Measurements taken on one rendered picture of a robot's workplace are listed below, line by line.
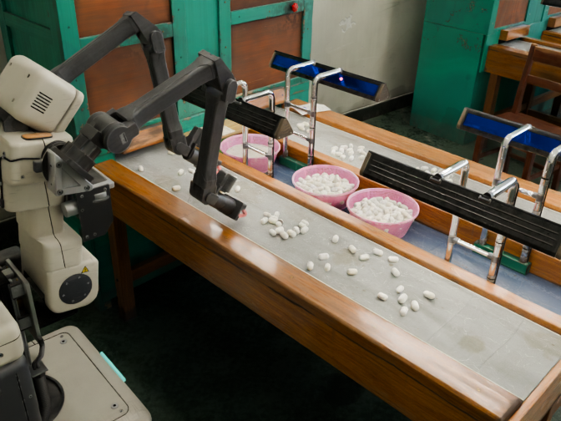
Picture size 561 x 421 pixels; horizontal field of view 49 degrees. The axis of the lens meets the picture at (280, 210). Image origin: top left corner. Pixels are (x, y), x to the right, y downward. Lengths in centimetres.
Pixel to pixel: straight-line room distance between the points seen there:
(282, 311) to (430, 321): 44
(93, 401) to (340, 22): 331
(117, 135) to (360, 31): 344
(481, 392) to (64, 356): 147
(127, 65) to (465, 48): 281
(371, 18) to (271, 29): 194
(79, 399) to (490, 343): 133
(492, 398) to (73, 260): 121
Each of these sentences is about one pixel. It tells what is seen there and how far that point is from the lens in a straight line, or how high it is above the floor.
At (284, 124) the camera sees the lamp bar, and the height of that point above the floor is 109.
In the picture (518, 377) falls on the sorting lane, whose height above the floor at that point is 74.
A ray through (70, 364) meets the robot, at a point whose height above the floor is 28.
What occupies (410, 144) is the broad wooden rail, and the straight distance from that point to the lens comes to 282.
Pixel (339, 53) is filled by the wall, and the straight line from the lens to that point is 473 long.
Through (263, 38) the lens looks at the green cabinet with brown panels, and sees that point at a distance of 304.
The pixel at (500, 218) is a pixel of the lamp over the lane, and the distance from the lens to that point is 166.
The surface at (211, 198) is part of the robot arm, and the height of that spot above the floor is 91.
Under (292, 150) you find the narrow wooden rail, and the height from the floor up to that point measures 75.
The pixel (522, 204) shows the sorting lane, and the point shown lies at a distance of 252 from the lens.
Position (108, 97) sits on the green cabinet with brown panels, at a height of 102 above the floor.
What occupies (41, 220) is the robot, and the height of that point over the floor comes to 96.
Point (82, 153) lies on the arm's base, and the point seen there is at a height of 122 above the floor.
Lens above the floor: 186
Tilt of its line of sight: 30 degrees down
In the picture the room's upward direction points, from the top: 2 degrees clockwise
